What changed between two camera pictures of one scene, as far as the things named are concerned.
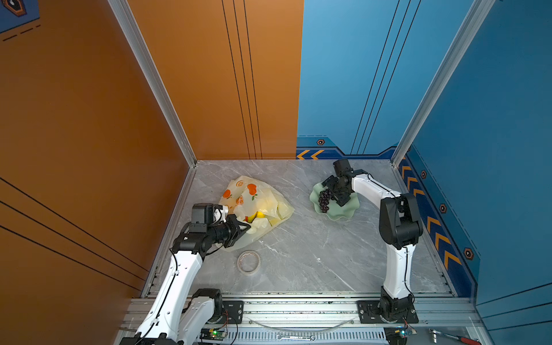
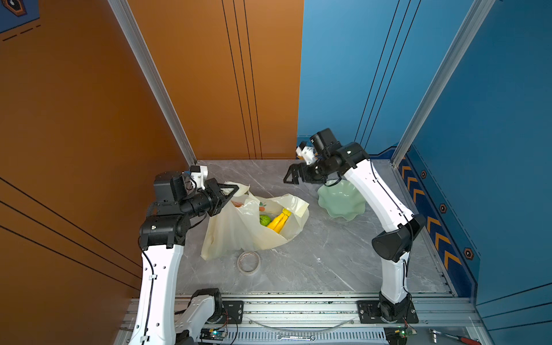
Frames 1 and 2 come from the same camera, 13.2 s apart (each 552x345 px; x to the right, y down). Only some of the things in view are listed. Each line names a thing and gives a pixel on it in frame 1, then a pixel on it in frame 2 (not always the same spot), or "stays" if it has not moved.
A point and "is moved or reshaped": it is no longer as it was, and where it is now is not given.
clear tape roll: [249, 262] stays
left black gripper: [236, 232] -> [213, 190]
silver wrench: [279, 338] stays
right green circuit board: [397, 335] stays
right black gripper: [329, 182] -> [302, 166]
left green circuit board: [213, 334] stays
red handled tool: [465, 340] stays
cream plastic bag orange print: [256, 203] is moved or reshaped
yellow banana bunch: [257, 214] -> [279, 222]
